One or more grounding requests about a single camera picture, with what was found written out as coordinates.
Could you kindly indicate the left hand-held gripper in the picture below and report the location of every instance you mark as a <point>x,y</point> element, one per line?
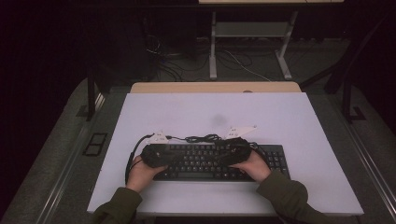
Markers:
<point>154,155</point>

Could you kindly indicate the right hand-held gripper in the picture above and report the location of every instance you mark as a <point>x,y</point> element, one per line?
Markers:
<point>236,152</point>

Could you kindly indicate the black computer keyboard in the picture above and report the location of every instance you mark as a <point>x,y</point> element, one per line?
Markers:
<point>199,161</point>

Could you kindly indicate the person's left hand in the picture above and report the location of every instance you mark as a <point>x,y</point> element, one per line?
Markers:
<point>141,175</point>

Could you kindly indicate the person's right hand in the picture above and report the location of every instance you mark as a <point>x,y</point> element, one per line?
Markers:
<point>255,168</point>

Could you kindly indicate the white board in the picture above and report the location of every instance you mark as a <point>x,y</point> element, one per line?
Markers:
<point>218,105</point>

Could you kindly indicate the black floor socket plate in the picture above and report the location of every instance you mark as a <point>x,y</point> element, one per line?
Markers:
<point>95,144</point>

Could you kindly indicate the wooden table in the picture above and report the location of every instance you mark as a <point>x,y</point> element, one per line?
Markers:
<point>202,87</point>

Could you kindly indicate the black metal stand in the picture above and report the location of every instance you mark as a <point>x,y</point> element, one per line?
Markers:
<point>347,102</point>
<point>91,99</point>

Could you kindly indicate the white metal desk frame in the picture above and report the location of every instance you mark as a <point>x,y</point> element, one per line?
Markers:
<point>250,29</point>

